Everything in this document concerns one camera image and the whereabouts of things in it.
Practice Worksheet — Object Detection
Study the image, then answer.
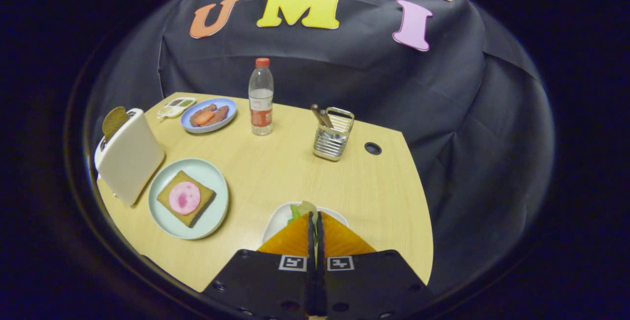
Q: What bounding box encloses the brown meat patty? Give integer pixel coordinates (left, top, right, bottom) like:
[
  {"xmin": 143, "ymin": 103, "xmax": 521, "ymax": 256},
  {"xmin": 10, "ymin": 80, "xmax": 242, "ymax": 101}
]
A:
[
  {"xmin": 189, "ymin": 104, "xmax": 218, "ymax": 127},
  {"xmin": 199, "ymin": 106, "xmax": 230, "ymax": 128}
]

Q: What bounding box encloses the green lettuce leaf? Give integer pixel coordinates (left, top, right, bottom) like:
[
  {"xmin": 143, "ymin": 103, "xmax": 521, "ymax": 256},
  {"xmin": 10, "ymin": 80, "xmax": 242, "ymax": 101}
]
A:
[{"xmin": 287, "ymin": 200, "xmax": 318, "ymax": 225}]

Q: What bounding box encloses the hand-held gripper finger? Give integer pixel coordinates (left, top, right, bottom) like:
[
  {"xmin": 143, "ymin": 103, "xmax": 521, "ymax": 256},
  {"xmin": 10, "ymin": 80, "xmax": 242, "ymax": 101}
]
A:
[
  {"xmin": 201, "ymin": 212, "xmax": 317, "ymax": 320},
  {"xmin": 317, "ymin": 211, "xmax": 435, "ymax": 320}
]

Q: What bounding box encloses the black backdrop cloth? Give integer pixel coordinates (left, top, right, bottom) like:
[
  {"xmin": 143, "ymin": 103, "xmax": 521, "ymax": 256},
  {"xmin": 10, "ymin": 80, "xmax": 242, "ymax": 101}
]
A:
[{"xmin": 89, "ymin": 0, "xmax": 557, "ymax": 296}]

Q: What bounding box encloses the brown bread slice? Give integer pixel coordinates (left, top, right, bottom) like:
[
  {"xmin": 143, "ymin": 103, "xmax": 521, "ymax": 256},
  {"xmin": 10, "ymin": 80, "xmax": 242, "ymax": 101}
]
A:
[
  {"xmin": 102, "ymin": 106, "xmax": 130, "ymax": 143},
  {"xmin": 157, "ymin": 170, "xmax": 217, "ymax": 228}
]

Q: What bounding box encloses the metal wire cutlery holder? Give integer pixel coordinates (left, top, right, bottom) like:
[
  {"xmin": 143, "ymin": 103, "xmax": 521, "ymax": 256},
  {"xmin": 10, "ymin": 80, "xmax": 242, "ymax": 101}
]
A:
[{"xmin": 313, "ymin": 107, "xmax": 355, "ymax": 162}]

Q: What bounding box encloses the white toaster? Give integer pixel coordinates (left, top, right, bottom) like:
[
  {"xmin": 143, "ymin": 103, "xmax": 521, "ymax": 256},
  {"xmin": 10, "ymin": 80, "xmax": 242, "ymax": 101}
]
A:
[{"xmin": 94, "ymin": 108, "xmax": 166, "ymax": 207}]

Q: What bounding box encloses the clear plastic bottle red cap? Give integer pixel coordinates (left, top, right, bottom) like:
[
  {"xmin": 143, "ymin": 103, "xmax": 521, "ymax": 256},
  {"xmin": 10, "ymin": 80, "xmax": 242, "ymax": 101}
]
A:
[{"xmin": 248, "ymin": 58, "xmax": 275, "ymax": 136}]

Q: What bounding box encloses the pale green round plate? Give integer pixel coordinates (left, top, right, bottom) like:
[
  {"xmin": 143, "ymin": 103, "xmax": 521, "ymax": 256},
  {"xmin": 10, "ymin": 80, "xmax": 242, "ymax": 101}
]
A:
[{"xmin": 148, "ymin": 158, "xmax": 230, "ymax": 241}]

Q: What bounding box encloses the white divided seasoning tray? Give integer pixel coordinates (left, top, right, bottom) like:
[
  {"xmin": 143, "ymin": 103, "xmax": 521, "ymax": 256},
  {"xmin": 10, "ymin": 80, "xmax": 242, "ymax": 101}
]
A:
[{"xmin": 157, "ymin": 96, "xmax": 197, "ymax": 119}]

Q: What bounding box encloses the pink ham slice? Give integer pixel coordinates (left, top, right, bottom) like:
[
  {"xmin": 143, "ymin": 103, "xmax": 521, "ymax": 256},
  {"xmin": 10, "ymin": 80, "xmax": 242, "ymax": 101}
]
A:
[{"xmin": 169, "ymin": 181, "xmax": 202, "ymax": 216}]

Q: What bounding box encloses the white square plate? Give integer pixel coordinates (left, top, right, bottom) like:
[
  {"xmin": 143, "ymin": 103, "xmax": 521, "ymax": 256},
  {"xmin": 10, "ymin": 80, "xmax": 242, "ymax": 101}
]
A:
[{"xmin": 262, "ymin": 202, "xmax": 349, "ymax": 245}]

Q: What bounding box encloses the blue round plate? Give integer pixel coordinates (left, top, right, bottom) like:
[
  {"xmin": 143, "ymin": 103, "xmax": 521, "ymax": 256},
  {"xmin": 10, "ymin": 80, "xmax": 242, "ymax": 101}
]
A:
[{"xmin": 180, "ymin": 98, "xmax": 238, "ymax": 134}]

